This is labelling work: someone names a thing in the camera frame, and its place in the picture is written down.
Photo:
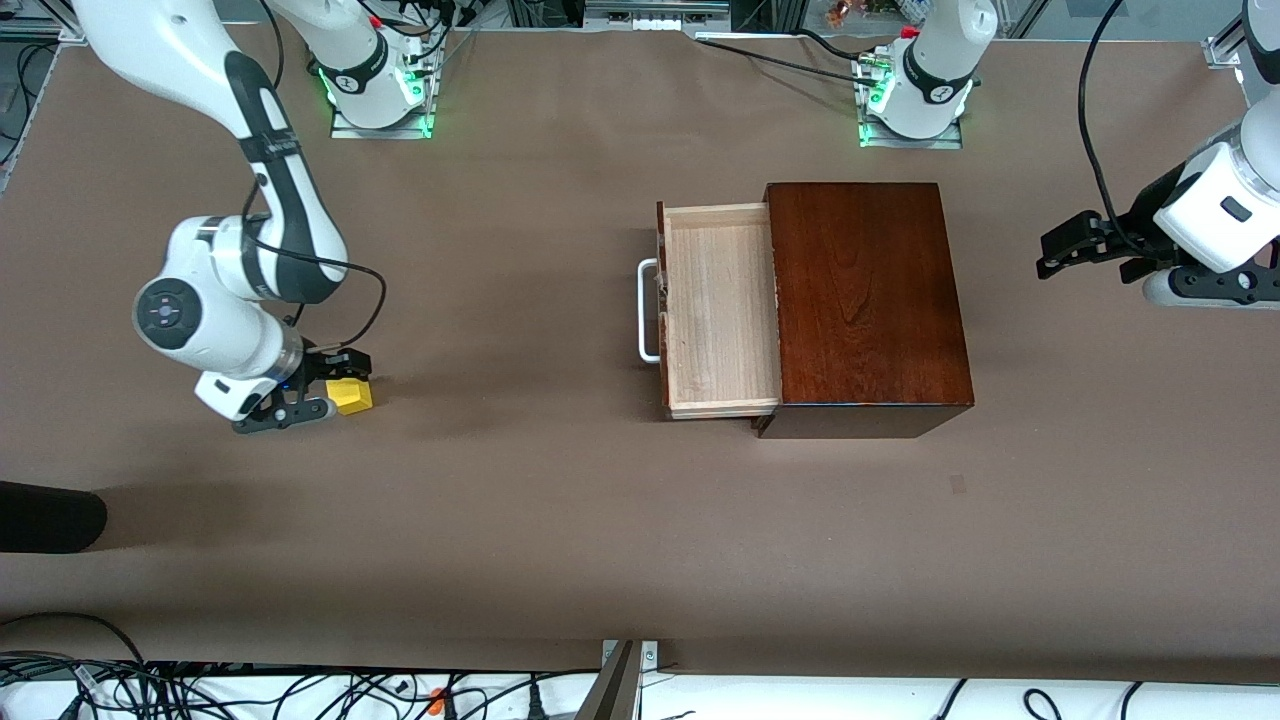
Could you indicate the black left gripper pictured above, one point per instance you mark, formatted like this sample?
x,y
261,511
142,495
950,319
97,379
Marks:
x,y
1143,226

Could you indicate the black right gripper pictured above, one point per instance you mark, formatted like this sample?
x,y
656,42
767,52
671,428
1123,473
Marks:
x,y
318,364

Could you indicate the yellow cube block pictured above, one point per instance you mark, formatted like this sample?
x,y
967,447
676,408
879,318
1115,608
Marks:
x,y
355,398

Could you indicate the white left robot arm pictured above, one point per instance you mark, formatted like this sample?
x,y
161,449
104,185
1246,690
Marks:
x,y
935,80

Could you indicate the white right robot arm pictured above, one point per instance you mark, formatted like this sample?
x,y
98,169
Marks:
x,y
160,40

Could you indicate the dark wooden drawer cabinet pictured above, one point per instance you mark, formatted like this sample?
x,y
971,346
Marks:
x,y
870,300

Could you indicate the aluminium corner profile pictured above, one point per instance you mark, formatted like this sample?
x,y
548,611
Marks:
x,y
1222,52

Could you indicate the black ribbed cylinder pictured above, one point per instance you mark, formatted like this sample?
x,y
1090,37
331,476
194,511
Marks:
x,y
50,517

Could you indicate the dark slanted beam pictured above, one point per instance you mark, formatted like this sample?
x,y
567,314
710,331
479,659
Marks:
x,y
612,695

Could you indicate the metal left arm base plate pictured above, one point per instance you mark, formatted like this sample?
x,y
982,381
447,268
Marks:
x,y
950,142

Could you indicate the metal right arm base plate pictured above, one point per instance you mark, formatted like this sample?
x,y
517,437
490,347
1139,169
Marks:
x,y
345,131

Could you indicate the small metal table bracket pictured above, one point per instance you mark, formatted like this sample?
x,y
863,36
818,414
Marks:
x,y
650,655

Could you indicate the aluminium frame profile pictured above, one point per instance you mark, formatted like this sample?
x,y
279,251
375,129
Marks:
x,y
40,25

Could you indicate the grey metal rail fixture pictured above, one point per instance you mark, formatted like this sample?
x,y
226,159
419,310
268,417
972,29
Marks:
x,y
655,8

